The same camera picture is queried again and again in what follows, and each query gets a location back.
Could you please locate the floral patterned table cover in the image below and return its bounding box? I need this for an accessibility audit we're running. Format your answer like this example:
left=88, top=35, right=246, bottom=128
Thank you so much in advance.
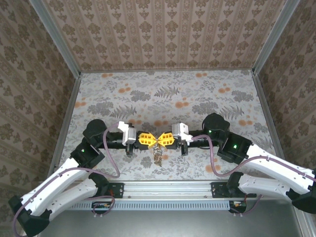
left=61, top=70, right=287, bottom=181

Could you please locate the grey metal panel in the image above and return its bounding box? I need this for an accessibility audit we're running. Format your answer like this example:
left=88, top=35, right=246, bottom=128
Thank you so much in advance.
left=37, top=201, right=307, bottom=237

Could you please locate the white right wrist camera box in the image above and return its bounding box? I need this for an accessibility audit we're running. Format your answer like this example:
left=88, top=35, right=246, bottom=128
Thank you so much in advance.
left=171, top=122, right=194, bottom=143

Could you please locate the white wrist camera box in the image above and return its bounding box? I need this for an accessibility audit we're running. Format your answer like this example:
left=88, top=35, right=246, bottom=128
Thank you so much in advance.
left=118, top=120, right=137, bottom=145
left=171, top=122, right=194, bottom=143

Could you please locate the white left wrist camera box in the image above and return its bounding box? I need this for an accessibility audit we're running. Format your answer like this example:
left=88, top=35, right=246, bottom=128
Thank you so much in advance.
left=118, top=120, right=137, bottom=145

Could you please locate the aluminium side rail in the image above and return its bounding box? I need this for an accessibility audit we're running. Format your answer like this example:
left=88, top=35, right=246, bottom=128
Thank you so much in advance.
left=49, top=73, right=82, bottom=173
left=251, top=70, right=289, bottom=170

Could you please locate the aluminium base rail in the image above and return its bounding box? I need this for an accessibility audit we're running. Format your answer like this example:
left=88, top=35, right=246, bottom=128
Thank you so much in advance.
left=61, top=180, right=260, bottom=201

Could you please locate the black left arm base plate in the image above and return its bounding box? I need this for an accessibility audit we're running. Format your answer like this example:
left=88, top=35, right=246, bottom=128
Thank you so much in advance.
left=107, top=182, right=124, bottom=199

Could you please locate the white slotted cable duct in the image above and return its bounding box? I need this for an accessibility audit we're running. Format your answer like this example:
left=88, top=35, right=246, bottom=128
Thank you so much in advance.
left=66, top=200, right=232, bottom=211

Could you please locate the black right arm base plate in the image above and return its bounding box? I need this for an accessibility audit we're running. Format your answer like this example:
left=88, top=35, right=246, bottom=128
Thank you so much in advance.
left=211, top=182, right=256, bottom=199

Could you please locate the aluminium corner post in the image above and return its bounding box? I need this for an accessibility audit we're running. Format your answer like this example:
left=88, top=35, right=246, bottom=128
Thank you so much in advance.
left=28, top=0, right=82, bottom=78
left=253, top=0, right=302, bottom=75

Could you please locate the aluminium lower frame bar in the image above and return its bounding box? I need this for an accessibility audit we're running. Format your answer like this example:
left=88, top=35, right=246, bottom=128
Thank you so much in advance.
left=293, top=209, right=316, bottom=237

